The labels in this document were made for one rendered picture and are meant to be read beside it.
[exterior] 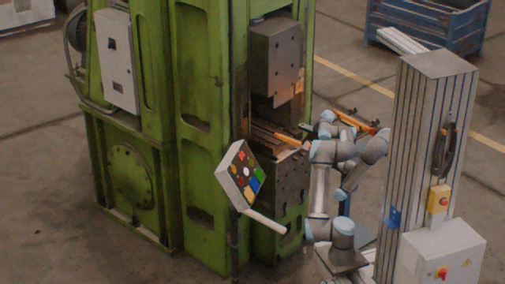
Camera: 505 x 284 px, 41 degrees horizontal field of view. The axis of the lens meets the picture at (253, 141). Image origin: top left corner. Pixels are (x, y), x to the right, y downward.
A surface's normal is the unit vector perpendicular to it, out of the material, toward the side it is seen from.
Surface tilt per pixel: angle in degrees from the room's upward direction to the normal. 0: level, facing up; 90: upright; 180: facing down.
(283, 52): 90
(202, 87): 89
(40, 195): 0
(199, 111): 89
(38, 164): 0
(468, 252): 90
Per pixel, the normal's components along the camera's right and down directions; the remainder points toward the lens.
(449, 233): 0.00, -0.85
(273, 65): 0.75, 0.34
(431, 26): -0.73, 0.35
